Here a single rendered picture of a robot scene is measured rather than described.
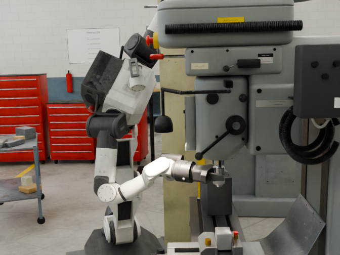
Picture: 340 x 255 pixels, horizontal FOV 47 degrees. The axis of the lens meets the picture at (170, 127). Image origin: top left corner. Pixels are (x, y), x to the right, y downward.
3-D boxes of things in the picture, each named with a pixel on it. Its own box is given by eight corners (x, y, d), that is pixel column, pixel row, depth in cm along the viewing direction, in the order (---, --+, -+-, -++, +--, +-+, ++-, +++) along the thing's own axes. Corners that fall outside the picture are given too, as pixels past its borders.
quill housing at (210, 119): (196, 164, 144) (195, 76, 138) (195, 150, 164) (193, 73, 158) (248, 163, 143) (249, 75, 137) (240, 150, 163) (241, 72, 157)
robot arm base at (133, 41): (117, 56, 187) (130, 57, 179) (128, 32, 188) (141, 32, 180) (139, 70, 197) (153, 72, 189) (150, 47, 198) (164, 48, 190)
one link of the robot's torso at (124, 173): (106, 194, 223) (101, 112, 219) (136, 190, 228) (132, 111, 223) (110, 201, 209) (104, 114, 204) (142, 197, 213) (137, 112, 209)
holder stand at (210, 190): (207, 216, 189) (207, 176, 185) (200, 199, 210) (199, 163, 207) (231, 214, 190) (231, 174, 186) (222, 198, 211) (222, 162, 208)
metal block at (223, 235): (216, 250, 139) (216, 234, 138) (215, 242, 145) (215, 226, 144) (231, 250, 139) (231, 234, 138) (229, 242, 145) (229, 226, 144)
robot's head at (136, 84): (128, 94, 171) (131, 84, 163) (125, 73, 174) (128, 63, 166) (143, 93, 173) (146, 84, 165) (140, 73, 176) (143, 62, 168)
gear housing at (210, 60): (185, 76, 136) (184, 47, 134) (185, 73, 160) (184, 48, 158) (283, 74, 135) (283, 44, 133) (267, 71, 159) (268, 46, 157)
